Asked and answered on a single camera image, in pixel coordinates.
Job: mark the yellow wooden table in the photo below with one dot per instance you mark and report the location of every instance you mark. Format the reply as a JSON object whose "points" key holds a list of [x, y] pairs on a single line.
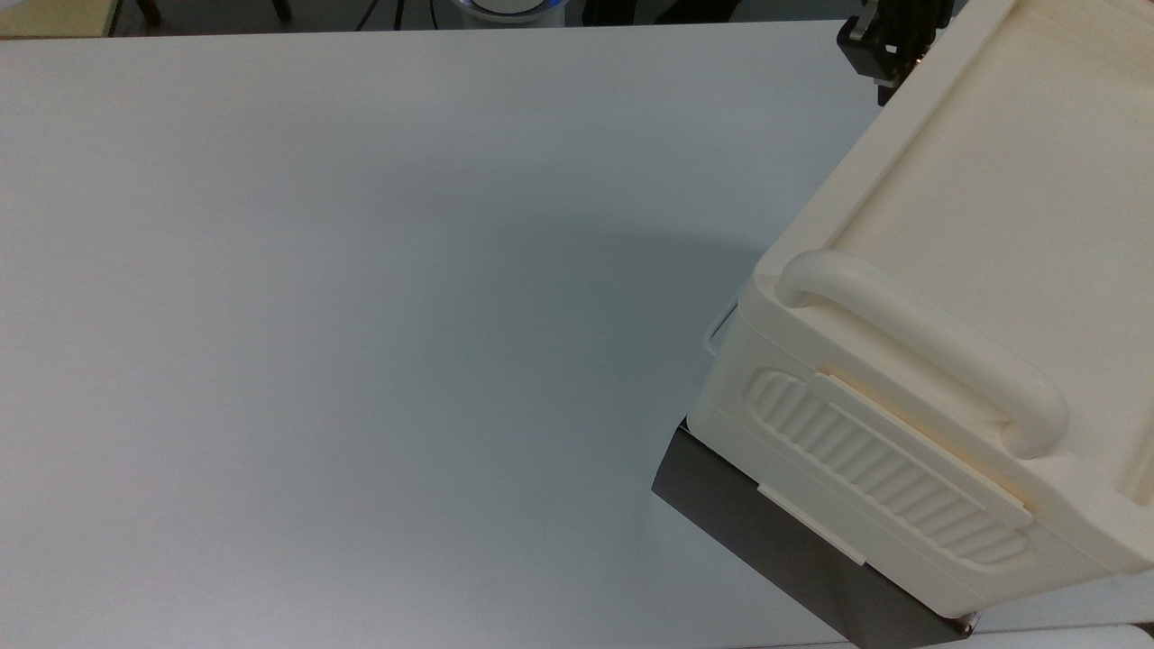
{"points": [[54, 16]]}

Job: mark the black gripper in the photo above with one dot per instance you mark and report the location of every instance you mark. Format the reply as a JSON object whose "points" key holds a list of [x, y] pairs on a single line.
{"points": [[911, 16]]}

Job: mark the dark chair leg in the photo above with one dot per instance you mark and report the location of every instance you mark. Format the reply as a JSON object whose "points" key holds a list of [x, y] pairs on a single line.
{"points": [[150, 11], [281, 9]]}

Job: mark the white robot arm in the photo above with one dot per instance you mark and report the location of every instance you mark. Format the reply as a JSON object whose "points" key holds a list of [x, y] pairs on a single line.
{"points": [[500, 9]]}

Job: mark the black tripod legs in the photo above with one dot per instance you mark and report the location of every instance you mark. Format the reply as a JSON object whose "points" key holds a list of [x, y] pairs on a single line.
{"points": [[398, 11]]}

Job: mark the cream plastic cabinet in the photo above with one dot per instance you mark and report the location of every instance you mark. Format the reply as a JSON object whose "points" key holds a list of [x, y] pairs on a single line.
{"points": [[974, 270]]}

